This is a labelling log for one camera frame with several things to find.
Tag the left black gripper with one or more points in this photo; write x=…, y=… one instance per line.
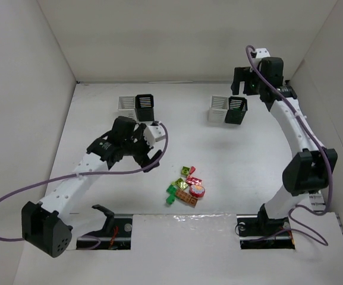
x=141, y=147

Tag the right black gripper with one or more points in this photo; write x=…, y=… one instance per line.
x=242, y=75

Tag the lime green lego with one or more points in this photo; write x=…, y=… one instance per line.
x=185, y=171
x=181, y=184

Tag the green L-shaped lego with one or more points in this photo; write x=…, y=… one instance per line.
x=171, y=199

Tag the red lego plate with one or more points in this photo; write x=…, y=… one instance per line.
x=191, y=180

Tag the red round flower lego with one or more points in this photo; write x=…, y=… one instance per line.
x=197, y=191

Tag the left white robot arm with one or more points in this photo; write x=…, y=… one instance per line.
x=48, y=225

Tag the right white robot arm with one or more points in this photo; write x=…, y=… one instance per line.
x=312, y=164

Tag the right black slotted bin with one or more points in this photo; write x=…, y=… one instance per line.
x=237, y=108

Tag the black slotted bin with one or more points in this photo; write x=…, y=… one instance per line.
x=237, y=108
x=144, y=107

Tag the green square lego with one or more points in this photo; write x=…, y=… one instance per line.
x=172, y=189

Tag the right white slotted bin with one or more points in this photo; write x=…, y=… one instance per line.
x=218, y=109

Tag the white slotted bin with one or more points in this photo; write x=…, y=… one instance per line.
x=126, y=107
x=218, y=109

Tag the orange lego plate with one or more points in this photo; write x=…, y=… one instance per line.
x=186, y=197

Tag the left black slotted bin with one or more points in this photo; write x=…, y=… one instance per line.
x=144, y=107

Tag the left white slotted bin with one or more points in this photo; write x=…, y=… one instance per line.
x=126, y=107

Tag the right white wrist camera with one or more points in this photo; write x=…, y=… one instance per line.
x=260, y=55

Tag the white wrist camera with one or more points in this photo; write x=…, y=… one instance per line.
x=260, y=55
x=154, y=133

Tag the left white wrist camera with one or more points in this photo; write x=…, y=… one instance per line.
x=154, y=133

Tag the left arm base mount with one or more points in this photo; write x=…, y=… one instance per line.
x=113, y=232

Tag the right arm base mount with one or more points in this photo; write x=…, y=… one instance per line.
x=253, y=234

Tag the aluminium rail right side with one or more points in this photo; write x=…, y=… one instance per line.
x=317, y=202

